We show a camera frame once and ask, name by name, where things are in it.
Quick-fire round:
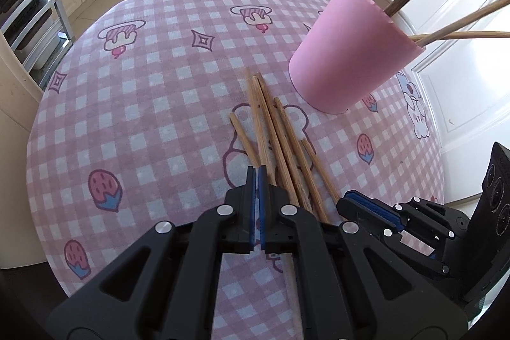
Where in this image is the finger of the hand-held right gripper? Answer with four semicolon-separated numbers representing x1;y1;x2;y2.
392;197;473;245
336;190;459;279

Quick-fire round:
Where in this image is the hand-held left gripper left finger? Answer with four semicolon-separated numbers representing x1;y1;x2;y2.
48;165;258;340

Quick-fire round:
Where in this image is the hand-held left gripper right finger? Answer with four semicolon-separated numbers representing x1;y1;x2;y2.
258;164;469;340

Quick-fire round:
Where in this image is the pink cup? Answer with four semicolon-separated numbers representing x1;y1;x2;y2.
288;0;425;115

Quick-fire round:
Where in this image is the white door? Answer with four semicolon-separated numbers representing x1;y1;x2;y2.
368;0;510;205

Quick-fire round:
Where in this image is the pink checked tablecloth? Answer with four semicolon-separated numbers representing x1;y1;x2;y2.
26;0;445;340

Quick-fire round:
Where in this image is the metal shelf rack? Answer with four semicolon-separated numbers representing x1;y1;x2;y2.
0;0;76;72

